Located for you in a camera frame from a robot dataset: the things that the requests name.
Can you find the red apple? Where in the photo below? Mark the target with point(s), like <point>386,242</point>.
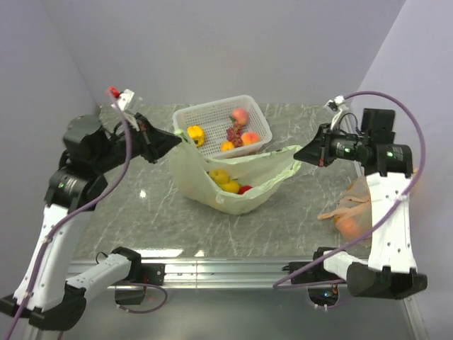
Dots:
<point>244,189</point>

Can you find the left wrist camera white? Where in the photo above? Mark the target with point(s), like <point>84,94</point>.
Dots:
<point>126,100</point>

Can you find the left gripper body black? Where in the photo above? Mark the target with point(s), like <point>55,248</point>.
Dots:
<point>139,138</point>

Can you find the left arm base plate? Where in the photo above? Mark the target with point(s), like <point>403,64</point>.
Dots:
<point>145,289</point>

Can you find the yellow banana bunch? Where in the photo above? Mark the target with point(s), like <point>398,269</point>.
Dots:
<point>230,187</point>

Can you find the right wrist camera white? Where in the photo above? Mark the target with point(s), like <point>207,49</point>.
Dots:
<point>338,106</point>

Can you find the red grape bunch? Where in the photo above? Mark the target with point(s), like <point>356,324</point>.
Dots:
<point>234,134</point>

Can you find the orange peach front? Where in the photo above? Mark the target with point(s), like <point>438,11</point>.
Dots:
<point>249,138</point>

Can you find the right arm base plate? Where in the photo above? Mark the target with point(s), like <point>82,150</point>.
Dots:
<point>322,287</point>

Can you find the light green plastic bag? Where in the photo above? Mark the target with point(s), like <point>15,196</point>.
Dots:
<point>264,173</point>

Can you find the orange plastic bag with fruit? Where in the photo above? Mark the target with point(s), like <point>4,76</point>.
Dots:
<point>352,216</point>

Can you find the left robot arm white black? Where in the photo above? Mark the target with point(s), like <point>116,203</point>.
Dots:
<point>47,297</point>

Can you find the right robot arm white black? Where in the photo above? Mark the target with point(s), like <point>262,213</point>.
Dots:
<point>390,271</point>

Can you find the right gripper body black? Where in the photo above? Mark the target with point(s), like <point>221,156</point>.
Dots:
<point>341,146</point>

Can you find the small orange fruit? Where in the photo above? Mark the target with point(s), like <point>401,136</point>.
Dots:
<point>227,146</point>

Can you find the yellow bell pepper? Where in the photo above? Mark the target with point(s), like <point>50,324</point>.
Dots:
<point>197,134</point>

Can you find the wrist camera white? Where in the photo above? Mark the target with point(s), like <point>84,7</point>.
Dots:
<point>338,106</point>
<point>126,100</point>

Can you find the white plastic basket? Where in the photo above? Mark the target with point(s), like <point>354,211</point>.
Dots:
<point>214,119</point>

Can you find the pink peach back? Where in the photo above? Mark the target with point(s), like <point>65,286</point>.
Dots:
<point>240,116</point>

